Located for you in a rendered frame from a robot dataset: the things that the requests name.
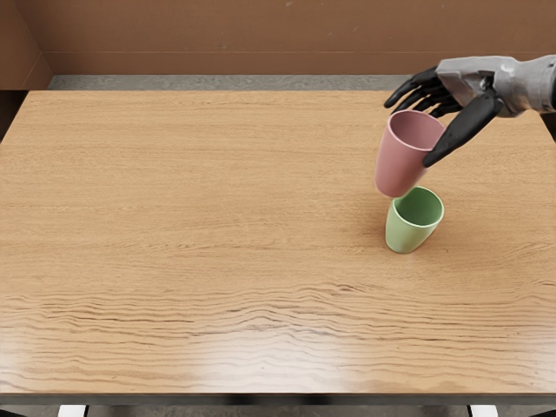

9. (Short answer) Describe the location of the pink cup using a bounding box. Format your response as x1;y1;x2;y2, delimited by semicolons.
374;109;447;199

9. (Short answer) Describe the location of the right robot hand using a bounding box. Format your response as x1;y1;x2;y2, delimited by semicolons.
383;54;556;169

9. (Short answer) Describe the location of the green cup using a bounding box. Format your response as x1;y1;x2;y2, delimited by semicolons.
384;185;445;255

